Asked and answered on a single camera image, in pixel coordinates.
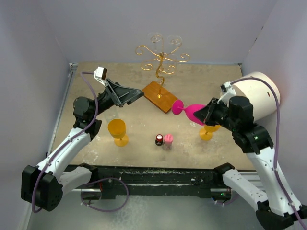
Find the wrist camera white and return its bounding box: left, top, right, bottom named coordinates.
left=94, top=67, right=107, bottom=85
left=218, top=81, right=236, bottom=105

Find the black base frame bar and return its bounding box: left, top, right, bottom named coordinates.
left=62, top=162, right=243, bottom=199

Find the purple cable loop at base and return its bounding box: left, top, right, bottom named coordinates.
left=80, top=179, right=130, bottom=213

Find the yellow wine glass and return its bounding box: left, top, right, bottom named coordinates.
left=107, top=118, right=129, bottom=147
left=199, top=125, right=220, bottom=141

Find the pink wine glass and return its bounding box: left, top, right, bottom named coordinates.
left=171, top=100, right=206, bottom=126

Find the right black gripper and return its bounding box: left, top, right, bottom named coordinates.
left=193, top=96, right=238, bottom=130

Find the clear wine glass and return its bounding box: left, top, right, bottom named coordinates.
left=167, top=35, right=182, bottom=53
left=148, top=32, right=164, bottom=53
left=103, top=106, right=118, bottom=123

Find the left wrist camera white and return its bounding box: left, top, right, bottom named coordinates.
left=94, top=67, right=107, bottom=85

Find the clear wine glass front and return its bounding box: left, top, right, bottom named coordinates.
left=103, top=106, right=118, bottom=123

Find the gold wire wine glass rack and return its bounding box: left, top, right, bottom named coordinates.
left=135, top=39, right=190, bottom=114

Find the pink capped shaker bottle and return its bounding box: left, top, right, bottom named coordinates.
left=163, top=134, right=173, bottom=150

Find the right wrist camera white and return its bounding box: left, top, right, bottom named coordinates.
left=218, top=81, right=236, bottom=105

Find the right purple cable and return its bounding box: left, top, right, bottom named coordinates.
left=230, top=77, right=305, bottom=230

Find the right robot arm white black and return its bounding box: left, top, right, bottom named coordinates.
left=194, top=96, right=307, bottom=230

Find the dark red capped bottle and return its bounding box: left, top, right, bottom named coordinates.
left=155, top=134, right=164, bottom=146

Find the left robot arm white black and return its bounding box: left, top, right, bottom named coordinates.
left=21, top=79, right=144, bottom=213

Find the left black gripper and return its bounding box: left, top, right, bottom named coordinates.
left=91, top=78, right=143, bottom=118

